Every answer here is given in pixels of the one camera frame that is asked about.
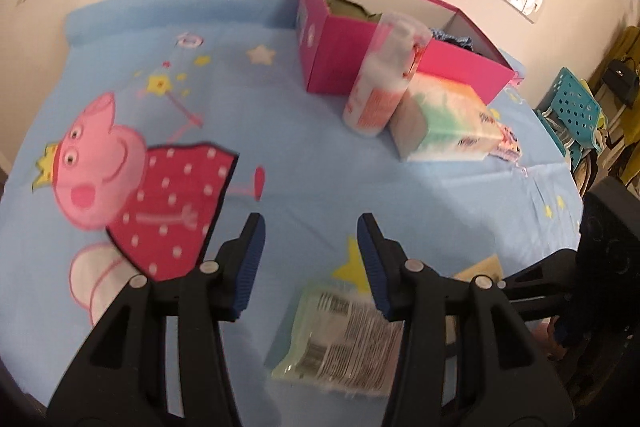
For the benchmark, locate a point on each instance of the person's right hand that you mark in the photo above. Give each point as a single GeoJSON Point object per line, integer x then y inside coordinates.
{"type": "Point", "coordinates": [550, 339]}

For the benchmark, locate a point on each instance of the green plush toy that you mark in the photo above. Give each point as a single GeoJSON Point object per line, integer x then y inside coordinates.
{"type": "Point", "coordinates": [350, 9]}

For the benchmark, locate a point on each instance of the green tissue packet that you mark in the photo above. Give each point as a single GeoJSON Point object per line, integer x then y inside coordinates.
{"type": "Point", "coordinates": [340, 337]}

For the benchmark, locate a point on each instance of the blue patterned cloth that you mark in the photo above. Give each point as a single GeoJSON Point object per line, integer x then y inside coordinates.
{"type": "Point", "coordinates": [455, 39]}

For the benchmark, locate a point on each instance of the black bag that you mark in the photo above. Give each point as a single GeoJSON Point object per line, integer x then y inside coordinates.
{"type": "Point", "coordinates": [620, 77]}

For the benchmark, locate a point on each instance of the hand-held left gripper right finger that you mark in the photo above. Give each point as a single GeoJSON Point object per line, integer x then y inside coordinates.
{"type": "Point", "coordinates": [372, 267]}

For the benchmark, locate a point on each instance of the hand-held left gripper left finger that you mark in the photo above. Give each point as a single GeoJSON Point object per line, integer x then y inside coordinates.
{"type": "Point", "coordinates": [250, 267]}

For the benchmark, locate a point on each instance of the pastel tissue pack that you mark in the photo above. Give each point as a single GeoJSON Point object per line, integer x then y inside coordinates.
{"type": "Point", "coordinates": [440, 117]}

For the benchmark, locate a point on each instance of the yellow garment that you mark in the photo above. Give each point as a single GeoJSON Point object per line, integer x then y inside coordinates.
{"type": "Point", "coordinates": [631, 42]}

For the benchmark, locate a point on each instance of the pink cardboard box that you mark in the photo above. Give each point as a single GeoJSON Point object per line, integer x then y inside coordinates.
{"type": "Point", "coordinates": [340, 52]}

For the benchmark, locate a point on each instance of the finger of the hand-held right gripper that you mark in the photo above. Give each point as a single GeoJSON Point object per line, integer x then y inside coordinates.
{"type": "Point", "coordinates": [547, 274]}
{"type": "Point", "coordinates": [542, 306]}

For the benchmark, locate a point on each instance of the printed blue bed sheet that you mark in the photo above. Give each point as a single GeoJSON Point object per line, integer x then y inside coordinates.
{"type": "Point", "coordinates": [300, 167]}

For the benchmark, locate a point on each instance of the teal plastic basket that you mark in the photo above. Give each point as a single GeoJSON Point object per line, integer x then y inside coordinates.
{"type": "Point", "coordinates": [575, 99]}

